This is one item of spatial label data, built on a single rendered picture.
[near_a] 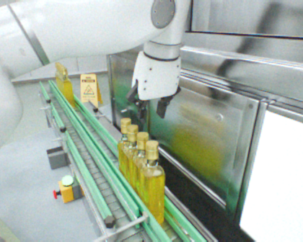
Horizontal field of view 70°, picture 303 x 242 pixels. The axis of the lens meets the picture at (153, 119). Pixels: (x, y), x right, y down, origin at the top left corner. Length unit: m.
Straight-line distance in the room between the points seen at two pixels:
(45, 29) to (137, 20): 0.12
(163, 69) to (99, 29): 0.20
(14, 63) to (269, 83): 0.41
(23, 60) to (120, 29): 0.13
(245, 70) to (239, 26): 0.11
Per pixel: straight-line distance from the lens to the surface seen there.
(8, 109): 0.30
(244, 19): 0.54
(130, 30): 0.32
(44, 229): 1.00
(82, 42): 0.32
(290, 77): 0.44
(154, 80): 0.47
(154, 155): 0.59
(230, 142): 0.55
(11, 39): 0.33
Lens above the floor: 1.46
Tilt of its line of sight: 24 degrees down
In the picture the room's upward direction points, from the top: straight up
